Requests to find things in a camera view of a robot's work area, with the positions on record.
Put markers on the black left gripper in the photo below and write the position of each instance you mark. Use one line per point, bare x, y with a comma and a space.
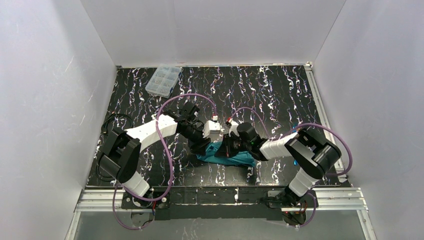
199, 146

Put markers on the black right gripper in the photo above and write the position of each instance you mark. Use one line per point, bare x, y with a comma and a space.
226, 147

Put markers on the teal cloth napkin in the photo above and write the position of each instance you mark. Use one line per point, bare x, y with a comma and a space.
243, 158

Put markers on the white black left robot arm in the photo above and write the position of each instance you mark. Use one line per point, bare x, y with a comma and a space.
119, 155

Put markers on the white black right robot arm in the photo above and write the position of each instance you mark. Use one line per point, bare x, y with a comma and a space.
314, 153

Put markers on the clear plastic screw organizer box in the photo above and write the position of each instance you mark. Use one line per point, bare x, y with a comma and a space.
163, 81

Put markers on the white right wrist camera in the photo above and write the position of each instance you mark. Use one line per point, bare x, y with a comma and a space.
232, 125

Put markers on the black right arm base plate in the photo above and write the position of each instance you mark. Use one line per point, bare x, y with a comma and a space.
288, 199

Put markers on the aluminium right side rail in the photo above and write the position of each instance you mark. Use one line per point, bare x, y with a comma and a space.
338, 166

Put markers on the aluminium front frame rail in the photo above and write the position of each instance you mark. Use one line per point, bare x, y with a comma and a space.
106, 200

